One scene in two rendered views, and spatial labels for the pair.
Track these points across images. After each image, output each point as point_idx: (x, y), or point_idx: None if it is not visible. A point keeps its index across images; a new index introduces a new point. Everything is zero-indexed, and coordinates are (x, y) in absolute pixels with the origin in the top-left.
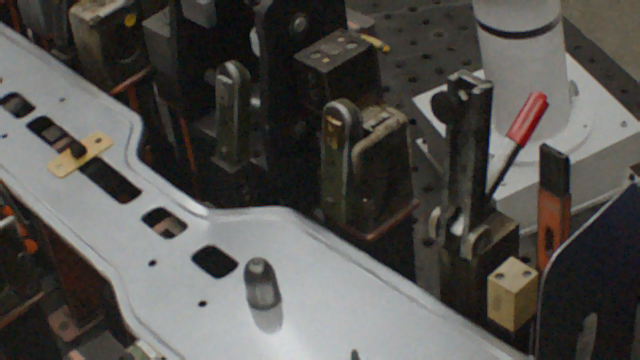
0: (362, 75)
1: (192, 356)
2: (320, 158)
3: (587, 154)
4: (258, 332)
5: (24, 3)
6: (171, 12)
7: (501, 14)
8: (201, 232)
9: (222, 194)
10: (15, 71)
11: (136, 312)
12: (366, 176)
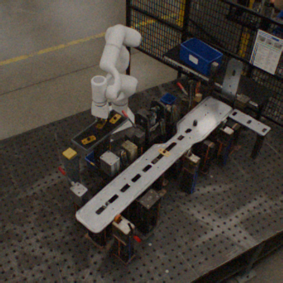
0: None
1: (207, 131)
2: None
3: (129, 110)
4: (201, 124)
5: (114, 170)
6: (148, 126)
7: (127, 98)
8: (182, 132)
9: (163, 139)
10: (134, 171)
11: (200, 138)
12: None
